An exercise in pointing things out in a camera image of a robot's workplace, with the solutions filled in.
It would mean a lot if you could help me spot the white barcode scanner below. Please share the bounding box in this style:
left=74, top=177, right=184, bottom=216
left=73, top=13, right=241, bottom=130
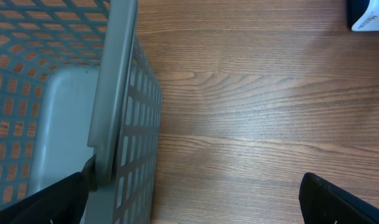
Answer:
left=347, top=0, right=379, bottom=32

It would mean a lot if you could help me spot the grey plastic shopping basket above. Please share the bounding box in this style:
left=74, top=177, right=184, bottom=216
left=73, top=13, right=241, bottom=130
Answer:
left=0, top=0, right=162, bottom=223

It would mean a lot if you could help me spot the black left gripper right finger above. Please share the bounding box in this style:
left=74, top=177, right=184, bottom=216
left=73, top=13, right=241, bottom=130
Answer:
left=299, top=172, right=379, bottom=224

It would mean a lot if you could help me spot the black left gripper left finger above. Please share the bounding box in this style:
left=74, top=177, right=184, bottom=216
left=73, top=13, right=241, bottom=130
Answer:
left=0, top=172, right=89, bottom=224

